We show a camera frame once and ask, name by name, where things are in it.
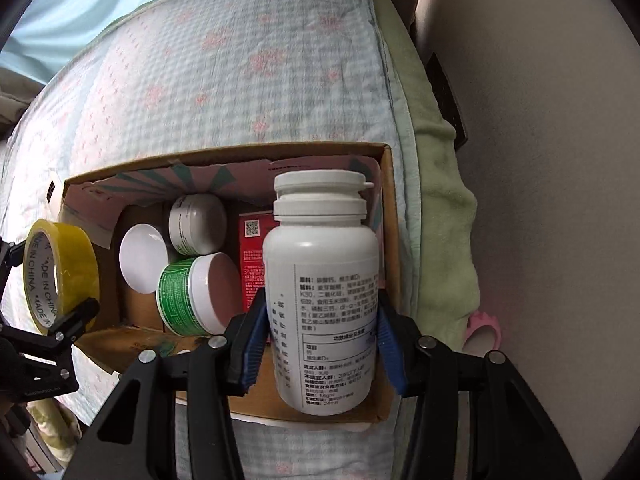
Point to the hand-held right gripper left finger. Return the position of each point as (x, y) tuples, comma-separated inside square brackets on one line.
[(254, 332)]

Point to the red small box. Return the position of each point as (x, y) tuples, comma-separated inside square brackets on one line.
[(250, 260)]

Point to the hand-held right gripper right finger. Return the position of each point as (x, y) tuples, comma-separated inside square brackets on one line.
[(387, 342)]

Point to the pink slipper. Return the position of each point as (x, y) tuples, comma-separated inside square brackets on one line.
[(481, 332)]

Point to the printed cardboard box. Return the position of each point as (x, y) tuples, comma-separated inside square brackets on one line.
[(150, 167)]

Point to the light blue cloth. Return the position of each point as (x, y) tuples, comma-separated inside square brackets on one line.
[(75, 5)]

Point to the white round jar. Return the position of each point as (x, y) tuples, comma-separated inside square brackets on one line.
[(197, 225)]

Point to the white pill bottle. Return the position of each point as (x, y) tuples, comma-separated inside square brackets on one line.
[(320, 240)]

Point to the white round lid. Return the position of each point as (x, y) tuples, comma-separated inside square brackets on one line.
[(142, 257)]

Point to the yellow tape roll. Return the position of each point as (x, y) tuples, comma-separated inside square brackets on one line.
[(75, 255)]

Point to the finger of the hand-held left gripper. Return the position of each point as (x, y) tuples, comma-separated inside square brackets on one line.
[(75, 320), (9, 252)]

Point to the white jar green label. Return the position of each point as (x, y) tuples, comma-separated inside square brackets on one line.
[(175, 290)]

